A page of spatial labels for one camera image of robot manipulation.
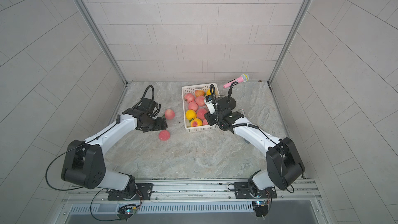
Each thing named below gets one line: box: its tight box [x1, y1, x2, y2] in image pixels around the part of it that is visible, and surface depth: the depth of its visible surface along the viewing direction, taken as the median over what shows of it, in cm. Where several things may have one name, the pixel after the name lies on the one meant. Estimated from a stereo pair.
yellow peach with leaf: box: [190, 118, 203, 128], surface depth 91 cm
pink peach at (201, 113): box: [196, 107, 208, 120], surface depth 95 cm
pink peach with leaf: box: [183, 92, 195, 104], surface depth 103 cm
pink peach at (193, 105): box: [188, 100, 199, 112], surface depth 99 cm
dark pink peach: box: [158, 129, 171, 142], surface depth 87 cm
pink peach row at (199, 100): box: [194, 95, 206, 107], surface depth 101 cm
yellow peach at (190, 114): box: [185, 109, 197, 121], surface depth 94 cm
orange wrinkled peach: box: [194, 89, 205, 97], surface depth 107 cm
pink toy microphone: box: [223, 73, 250, 89], surface depth 93 cm
